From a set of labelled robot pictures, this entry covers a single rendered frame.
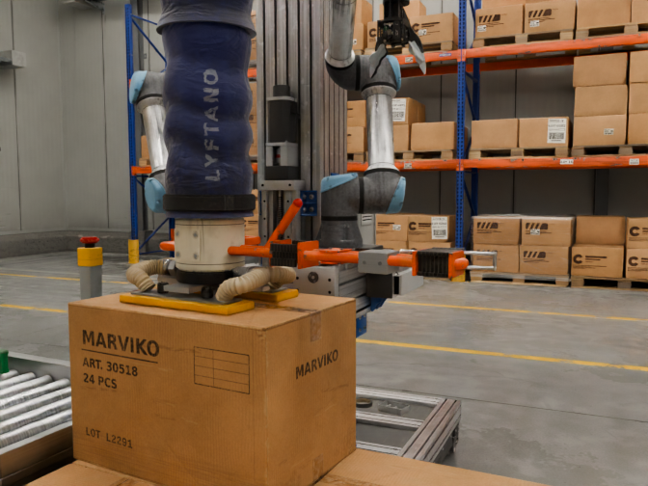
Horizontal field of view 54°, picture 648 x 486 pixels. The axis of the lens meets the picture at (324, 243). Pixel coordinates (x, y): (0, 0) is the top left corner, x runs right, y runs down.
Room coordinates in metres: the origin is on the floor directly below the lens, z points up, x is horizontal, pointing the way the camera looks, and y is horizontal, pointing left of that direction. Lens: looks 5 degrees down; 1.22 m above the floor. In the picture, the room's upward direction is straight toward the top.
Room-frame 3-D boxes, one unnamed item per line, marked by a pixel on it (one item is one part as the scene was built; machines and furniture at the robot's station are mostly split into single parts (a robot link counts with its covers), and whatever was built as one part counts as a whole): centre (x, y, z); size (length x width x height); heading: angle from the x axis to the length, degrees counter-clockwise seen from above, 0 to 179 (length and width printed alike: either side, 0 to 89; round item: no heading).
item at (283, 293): (1.68, 0.24, 0.97); 0.34 x 0.10 x 0.05; 60
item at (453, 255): (1.28, -0.23, 1.07); 0.08 x 0.07 x 0.05; 60
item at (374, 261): (1.36, -0.12, 1.07); 0.07 x 0.07 x 0.04; 60
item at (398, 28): (1.73, -0.19, 1.66); 0.09 x 0.08 x 0.12; 156
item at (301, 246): (1.47, 0.07, 1.07); 0.10 x 0.08 x 0.06; 150
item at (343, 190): (2.04, -0.06, 1.20); 0.13 x 0.12 x 0.14; 92
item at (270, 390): (1.59, 0.28, 0.74); 0.60 x 0.40 x 0.40; 60
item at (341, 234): (2.04, -0.05, 1.09); 0.15 x 0.15 x 0.10
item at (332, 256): (1.60, 0.05, 1.07); 0.93 x 0.30 x 0.04; 60
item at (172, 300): (1.51, 0.33, 0.97); 0.34 x 0.10 x 0.05; 60
